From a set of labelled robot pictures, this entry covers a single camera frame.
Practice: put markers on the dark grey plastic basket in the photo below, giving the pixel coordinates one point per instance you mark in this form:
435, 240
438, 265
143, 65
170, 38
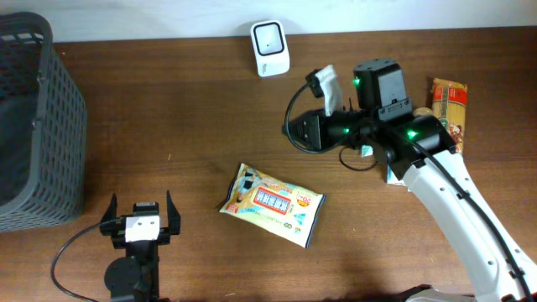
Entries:
43, 129

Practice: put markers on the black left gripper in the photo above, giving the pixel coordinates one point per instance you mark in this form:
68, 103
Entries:
174, 220

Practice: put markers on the small white teal box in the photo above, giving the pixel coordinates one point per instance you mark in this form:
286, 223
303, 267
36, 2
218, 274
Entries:
391, 178

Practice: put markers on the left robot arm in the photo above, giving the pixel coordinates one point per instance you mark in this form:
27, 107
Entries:
135, 276

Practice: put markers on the white barcode scanner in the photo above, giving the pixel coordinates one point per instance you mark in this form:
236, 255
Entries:
270, 48

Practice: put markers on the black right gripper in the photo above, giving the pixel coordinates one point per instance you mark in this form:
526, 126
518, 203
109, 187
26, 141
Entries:
313, 137

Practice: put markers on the white tube with brown cap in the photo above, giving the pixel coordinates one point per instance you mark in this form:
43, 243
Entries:
422, 112

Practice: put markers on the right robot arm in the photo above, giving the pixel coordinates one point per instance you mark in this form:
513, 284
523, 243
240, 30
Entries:
423, 155

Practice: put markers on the teal tissue packet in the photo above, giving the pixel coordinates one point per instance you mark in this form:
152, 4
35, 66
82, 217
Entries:
366, 151

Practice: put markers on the orange spaghetti packet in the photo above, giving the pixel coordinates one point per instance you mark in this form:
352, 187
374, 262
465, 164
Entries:
449, 106

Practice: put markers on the cream snack bag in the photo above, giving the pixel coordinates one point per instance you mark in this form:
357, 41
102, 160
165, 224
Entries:
286, 210

